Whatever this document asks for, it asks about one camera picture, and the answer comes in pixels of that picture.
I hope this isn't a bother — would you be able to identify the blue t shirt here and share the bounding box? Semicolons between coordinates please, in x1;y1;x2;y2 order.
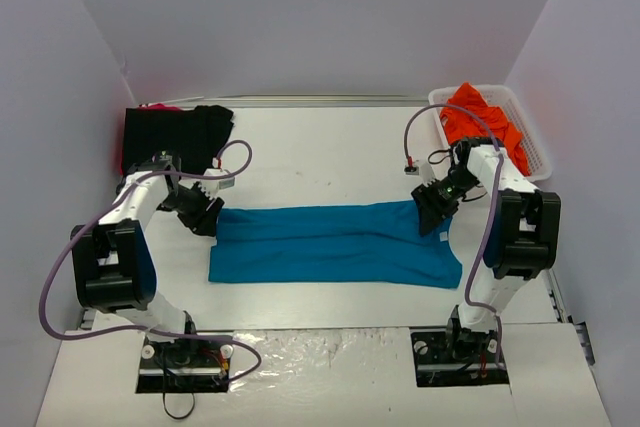
208;200;463;289

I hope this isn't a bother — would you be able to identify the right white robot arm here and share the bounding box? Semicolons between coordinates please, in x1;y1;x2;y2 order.
411;137;561;360

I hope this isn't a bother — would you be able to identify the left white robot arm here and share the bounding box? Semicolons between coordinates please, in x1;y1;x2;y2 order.
71;152;233;365

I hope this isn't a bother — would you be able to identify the folded black t shirt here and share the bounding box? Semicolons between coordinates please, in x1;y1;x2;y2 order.
120;105;234;174

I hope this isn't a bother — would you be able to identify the orange t shirt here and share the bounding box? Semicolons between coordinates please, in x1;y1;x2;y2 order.
442;81;530;177

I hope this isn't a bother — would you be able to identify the white plastic basket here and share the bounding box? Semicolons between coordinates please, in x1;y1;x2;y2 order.
429;82;552;182

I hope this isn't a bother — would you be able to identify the folded pink t shirt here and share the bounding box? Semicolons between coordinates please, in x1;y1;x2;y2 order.
138;103;182;112

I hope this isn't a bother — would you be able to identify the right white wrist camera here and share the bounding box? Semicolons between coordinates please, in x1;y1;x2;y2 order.
404;161;438;186

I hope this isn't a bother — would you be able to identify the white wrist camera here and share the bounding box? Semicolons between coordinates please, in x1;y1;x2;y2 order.
197;168;235;200
404;161;438;186

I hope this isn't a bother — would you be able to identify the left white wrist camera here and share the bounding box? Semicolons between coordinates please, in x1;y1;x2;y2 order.
197;168;235;200

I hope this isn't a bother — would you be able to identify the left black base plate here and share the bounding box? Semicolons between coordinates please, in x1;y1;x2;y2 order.
136;336;234;394

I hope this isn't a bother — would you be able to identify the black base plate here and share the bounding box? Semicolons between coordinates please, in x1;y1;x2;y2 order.
410;329;509;388
136;336;234;394

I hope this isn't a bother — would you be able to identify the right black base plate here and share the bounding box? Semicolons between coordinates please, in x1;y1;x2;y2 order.
410;329;509;388

